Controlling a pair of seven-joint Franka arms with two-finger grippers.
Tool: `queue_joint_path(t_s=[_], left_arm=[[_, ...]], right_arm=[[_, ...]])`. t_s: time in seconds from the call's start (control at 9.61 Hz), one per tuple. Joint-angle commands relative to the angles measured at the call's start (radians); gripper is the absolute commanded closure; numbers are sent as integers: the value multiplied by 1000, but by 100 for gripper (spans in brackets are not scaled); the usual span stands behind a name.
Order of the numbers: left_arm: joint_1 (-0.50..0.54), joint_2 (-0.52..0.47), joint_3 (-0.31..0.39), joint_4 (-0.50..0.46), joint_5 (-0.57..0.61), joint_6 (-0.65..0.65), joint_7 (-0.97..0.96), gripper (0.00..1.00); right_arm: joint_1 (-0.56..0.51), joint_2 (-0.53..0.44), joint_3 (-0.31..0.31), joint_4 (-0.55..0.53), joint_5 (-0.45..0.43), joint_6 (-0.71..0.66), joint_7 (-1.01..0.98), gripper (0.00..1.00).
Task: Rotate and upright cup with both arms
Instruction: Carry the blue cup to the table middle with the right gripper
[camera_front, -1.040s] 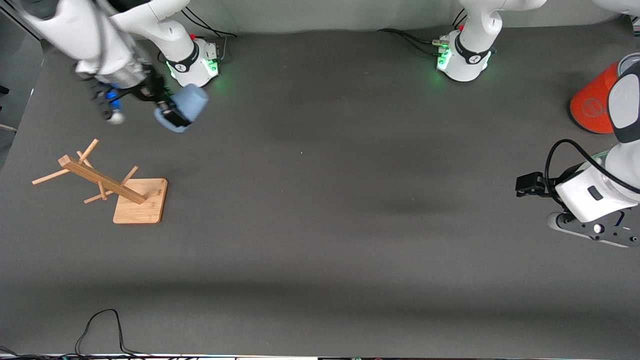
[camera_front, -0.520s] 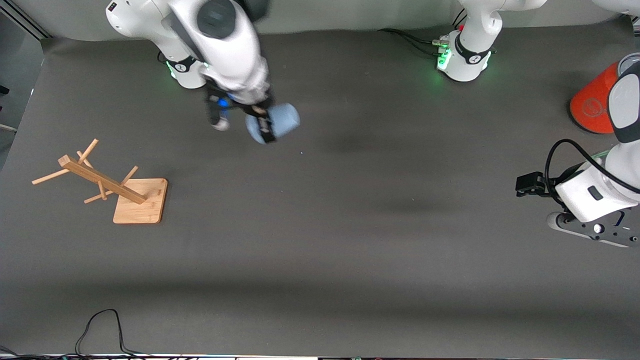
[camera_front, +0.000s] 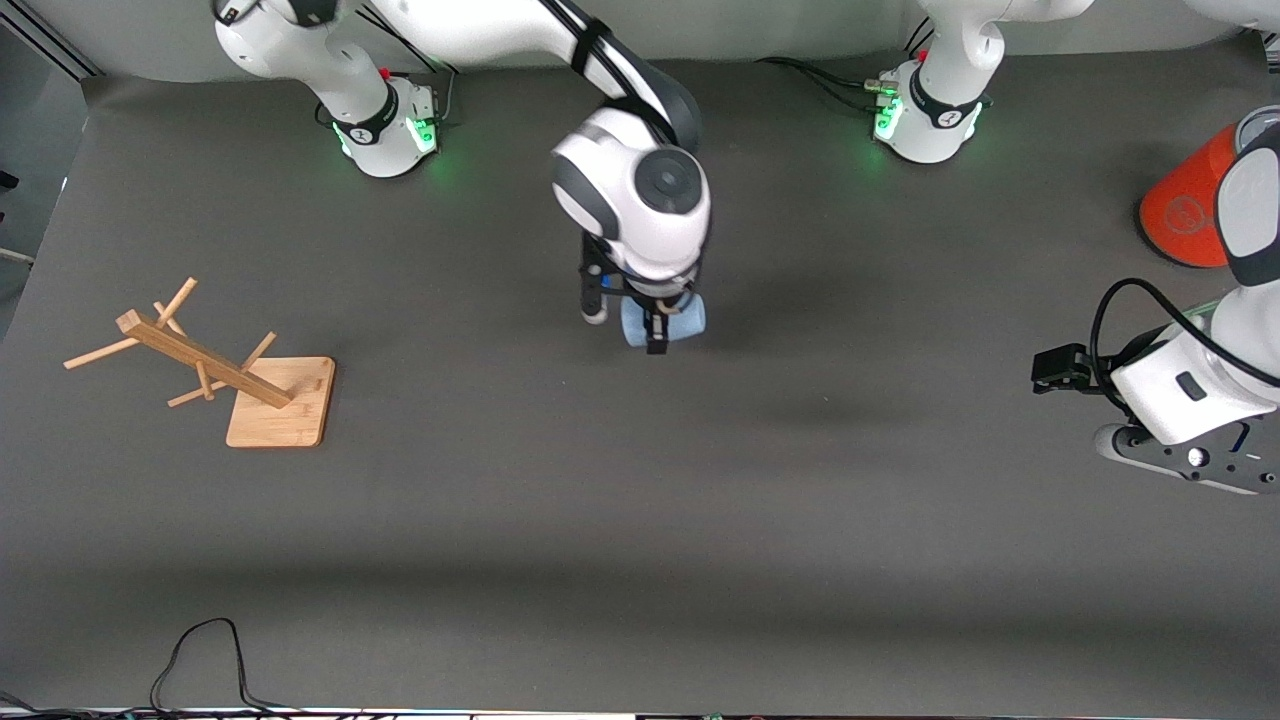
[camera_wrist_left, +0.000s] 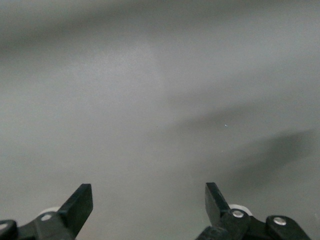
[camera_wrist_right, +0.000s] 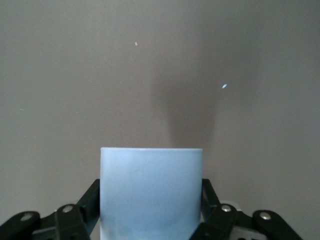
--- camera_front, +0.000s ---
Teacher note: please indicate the orange can with silver lid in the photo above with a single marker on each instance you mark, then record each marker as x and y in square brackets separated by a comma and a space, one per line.
[1185, 215]

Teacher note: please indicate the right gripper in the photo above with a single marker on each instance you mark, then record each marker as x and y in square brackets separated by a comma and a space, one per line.
[657, 300]

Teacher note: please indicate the wooden cup rack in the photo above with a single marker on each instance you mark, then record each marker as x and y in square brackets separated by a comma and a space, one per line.
[280, 410]

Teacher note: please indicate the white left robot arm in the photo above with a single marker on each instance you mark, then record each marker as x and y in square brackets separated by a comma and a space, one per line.
[940, 120]

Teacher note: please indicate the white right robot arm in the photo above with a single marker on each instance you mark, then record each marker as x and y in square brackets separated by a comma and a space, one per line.
[640, 200]

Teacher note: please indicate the dark grey table cover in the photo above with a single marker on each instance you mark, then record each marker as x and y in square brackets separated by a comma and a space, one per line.
[640, 550]

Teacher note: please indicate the aluminium frame rail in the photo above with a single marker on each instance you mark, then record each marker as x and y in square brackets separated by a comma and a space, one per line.
[1270, 40]
[60, 45]

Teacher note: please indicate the light blue plastic cup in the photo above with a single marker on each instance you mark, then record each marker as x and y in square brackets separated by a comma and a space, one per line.
[685, 320]

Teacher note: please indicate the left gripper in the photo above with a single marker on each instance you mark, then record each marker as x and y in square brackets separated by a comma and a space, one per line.
[1118, 372]

